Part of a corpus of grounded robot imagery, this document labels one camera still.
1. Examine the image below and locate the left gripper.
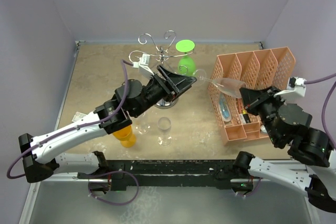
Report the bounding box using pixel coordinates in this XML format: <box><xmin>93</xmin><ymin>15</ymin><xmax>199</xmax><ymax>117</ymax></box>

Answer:
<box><xmin>132</xmin><ymin>65</ymin><xmax>196</xmax><ymax>118</ymax></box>

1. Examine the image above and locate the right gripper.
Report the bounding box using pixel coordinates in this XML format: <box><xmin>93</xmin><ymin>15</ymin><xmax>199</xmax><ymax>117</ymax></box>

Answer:
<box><xmin>239</xmin><ymin>83</ymin><xmax>285</xmax><ymax>143</ymax></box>

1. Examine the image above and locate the green plastic wine glass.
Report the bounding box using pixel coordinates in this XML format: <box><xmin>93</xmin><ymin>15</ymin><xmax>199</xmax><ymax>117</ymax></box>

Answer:
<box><xmin>175</xmin><ymin>39</ymin><xmax>196</xmax><ymax>76</ymax></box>

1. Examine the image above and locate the clear wine glass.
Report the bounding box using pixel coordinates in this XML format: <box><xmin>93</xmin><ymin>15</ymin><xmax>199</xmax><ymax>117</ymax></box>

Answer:
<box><xmin>193</xmin><ymin>69</ymin><xmax>247</xmax><ymax>99</ymax></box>
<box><xmin>135</xmin><ymin>112</ymin><xmax>150</xmax><ymax>135</ymax></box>
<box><xmin>157</xmin><ymin>117</ymin><xmax>172</xmax><ymax>147</ymax></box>

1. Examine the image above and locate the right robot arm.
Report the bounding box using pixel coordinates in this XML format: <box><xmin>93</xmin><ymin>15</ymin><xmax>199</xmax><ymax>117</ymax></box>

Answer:
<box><xmin>233</xmin><ymin>86</ymin><xmax>335</xmax><ymax>213</ymax></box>

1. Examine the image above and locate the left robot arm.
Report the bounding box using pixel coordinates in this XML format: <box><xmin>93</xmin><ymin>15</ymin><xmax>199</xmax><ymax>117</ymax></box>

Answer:
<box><xmin>18</xmin><ymin>66</ymin><xmax>197</xmax><ymax>183</ymax></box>

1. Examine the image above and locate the chrome wine glass rack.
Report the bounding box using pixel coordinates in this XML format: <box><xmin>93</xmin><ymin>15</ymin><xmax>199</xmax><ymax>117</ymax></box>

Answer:
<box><xmin>128</xmin><ymin>30</ymin><xmax>194</xmax><ymax>110</ymax></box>

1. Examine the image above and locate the orange plastic wine glass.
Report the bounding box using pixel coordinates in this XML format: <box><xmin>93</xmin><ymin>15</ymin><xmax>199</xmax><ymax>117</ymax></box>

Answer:
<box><xmin>112</xmin><ymin>125</ymin><xmax>137</xmax><ymax>148</ymax></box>

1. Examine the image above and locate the red pen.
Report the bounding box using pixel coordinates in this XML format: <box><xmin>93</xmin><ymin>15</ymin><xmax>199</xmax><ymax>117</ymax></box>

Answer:
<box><xmin>237</xmin><ymin>99</ymin><xmax>244</xmax><ymax>113</ymax></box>

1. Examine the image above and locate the yellow black marker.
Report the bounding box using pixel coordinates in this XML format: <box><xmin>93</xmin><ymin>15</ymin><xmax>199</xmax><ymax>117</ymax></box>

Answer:
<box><xmin>239</xmin><ymin>110</ymin><xmax>251</xmax><ymax>124</ymax></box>

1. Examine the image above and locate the orange plastic file organizer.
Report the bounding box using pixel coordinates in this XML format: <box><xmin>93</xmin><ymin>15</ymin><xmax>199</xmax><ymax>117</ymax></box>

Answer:
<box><xmin>208</xmin><ymin>47</ymin><xmax>296</xmax><ymax>145</ymax></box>

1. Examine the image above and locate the blue white stapler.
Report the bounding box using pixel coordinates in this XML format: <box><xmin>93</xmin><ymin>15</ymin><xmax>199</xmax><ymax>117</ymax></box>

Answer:
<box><xmin>260</xmin><ymin>125</ymin><xmax>267</xmax><ymax>134</ymax></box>

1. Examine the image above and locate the blue item in organizer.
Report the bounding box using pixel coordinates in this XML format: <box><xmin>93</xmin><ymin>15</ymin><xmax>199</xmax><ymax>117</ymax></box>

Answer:
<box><xmin>218</xmin><ymin>93</ymin><xmax>232</xmax><ymax>123</ymax></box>

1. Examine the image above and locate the small white card box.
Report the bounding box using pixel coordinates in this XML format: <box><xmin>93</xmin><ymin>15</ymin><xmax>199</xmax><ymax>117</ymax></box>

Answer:
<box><xmin>71</xmin><ymin>112</ymin><xmax>86</xmax><ymax>122</ymax></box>

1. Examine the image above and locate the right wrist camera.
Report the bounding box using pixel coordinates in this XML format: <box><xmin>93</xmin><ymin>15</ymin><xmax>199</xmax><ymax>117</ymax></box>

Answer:
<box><xmin>274</xmin><ymin>77</ymin><xmax>306</xmax><ymax>100</ymax></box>

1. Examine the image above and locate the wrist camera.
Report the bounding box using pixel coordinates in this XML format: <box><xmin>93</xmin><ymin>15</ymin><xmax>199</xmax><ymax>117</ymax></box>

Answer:
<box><xmin>132</xmin><ymin>54</ymin><xmax>154</xmax><ymax>80</ymax></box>
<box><xmin>274</xmin><ymin>77</ymin><xmax>306</xmax><ymax>100</ymax></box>

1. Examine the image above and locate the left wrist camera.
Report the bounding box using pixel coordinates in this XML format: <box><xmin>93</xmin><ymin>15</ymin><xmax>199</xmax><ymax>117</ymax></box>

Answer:
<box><xmin>132</xmin><ymin>54</ymin><xmax>154</xmax><ymax>80</ymax></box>

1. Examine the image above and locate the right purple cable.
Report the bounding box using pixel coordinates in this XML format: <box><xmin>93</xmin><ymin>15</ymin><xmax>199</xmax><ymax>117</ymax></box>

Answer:
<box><xmin>304</xmin><ymin>73</ymin><xmax>336</xmax><ymax>146</ymax></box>

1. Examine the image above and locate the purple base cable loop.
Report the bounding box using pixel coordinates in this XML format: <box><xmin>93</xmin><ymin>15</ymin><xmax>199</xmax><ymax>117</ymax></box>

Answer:
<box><xmin>88</xmin><ymin>166</ymin><xmax>143</xmax><ymax>206</ymax></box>

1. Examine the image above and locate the black base frame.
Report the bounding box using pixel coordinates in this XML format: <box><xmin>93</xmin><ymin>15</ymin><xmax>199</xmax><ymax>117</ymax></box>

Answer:
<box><xmin>78</xmin><ymin>159</ymin><xmax>257</xmax><ymax>193</ymax></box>

